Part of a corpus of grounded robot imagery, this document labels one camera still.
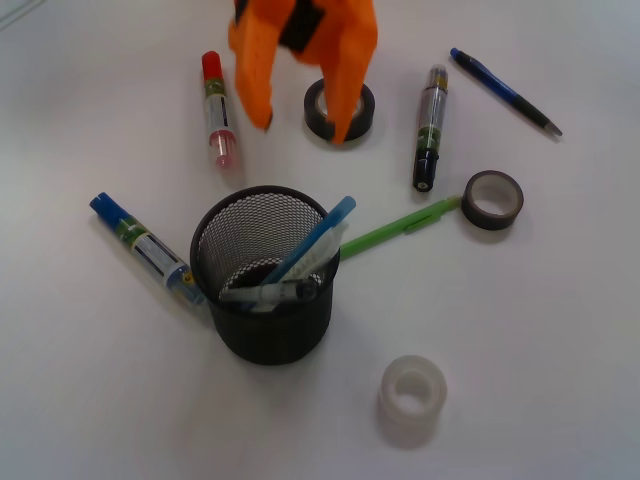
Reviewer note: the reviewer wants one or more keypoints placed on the large black tape roll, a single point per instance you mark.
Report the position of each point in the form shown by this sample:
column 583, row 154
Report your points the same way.
column 316, row 113

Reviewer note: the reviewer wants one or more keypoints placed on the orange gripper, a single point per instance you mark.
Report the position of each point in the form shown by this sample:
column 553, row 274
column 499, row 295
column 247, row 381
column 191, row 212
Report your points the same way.
column 341, row 36

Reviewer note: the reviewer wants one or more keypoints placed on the black cap marker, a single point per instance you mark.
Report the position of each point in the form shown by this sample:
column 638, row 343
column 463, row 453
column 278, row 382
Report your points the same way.
column 429, row 128

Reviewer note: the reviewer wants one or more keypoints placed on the dark blue ballpoint pen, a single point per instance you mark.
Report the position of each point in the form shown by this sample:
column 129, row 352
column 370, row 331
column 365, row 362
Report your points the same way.
column 482, row 74

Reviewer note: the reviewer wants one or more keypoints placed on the green mechanical pencil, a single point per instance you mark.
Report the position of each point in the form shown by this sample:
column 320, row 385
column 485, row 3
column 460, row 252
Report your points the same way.
column 403, row 226

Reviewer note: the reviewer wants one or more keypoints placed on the blue cap marker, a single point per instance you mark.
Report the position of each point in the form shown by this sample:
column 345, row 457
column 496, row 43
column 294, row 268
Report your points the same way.
column 166, row 266

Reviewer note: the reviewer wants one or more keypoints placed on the clear tape roll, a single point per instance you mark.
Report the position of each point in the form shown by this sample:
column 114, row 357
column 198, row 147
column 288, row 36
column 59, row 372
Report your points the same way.
column 410, row 400

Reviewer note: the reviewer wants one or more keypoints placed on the small brown tape roll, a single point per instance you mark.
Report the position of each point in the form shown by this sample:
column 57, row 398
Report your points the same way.
column 492, row 200

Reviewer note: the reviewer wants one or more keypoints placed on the black mesh pen holder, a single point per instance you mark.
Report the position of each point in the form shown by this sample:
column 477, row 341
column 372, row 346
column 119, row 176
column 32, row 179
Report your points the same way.
column 237, row 244

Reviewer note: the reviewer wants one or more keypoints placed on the red cap marker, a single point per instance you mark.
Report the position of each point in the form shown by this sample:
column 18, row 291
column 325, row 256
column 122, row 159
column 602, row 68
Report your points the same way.
column 220, row 132

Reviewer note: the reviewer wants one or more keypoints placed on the silver pen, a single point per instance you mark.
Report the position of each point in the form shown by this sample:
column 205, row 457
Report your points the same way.
column 271, row 295

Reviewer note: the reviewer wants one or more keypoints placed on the white clear pen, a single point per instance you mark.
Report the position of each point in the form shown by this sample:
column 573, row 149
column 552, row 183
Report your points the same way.
column 321, row 252

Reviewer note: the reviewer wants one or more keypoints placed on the light blue pen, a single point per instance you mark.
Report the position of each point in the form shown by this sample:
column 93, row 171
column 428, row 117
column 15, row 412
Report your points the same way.
column 331, row 220

